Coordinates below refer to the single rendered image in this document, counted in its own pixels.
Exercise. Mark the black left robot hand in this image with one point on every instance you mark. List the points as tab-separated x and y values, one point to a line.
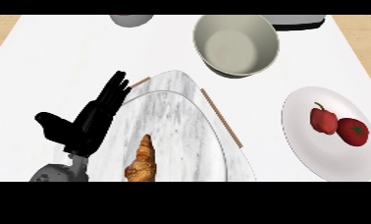
92	120

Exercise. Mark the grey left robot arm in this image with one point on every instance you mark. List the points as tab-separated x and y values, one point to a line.
61	170

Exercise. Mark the white marble plate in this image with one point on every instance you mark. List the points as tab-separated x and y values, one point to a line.
183	136

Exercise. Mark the pale grey bowl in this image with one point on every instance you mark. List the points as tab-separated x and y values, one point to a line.
236	45

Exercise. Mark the red tomato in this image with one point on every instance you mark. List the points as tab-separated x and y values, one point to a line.
354	132

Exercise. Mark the golden croissant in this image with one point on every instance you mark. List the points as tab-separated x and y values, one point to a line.
142	162

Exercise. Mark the white marble cutting board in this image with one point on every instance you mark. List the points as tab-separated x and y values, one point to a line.
186	82

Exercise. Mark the grey cup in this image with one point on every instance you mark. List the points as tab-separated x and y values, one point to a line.
130	20

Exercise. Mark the red bell pepper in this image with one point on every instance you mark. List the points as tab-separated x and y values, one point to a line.
323	120

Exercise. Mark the grey and black appliance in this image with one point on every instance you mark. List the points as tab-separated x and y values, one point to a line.
296	22

